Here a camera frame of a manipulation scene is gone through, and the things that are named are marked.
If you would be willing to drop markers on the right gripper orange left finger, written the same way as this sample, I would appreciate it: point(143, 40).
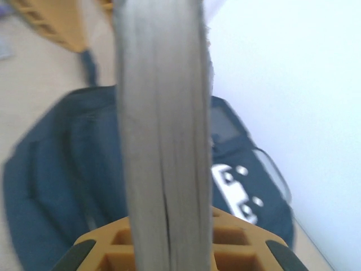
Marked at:
point(104, 234)

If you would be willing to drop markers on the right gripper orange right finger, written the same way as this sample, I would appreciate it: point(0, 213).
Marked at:
point(239, 221)

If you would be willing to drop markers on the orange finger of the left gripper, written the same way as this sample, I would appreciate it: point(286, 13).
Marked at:
point(62, 22)
point(109, 4)

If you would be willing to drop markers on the blue hardcover book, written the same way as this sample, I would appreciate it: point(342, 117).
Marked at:
point(163, 113)

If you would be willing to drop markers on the navy blue backpack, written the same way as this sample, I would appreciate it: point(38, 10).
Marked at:
point(70, 155)

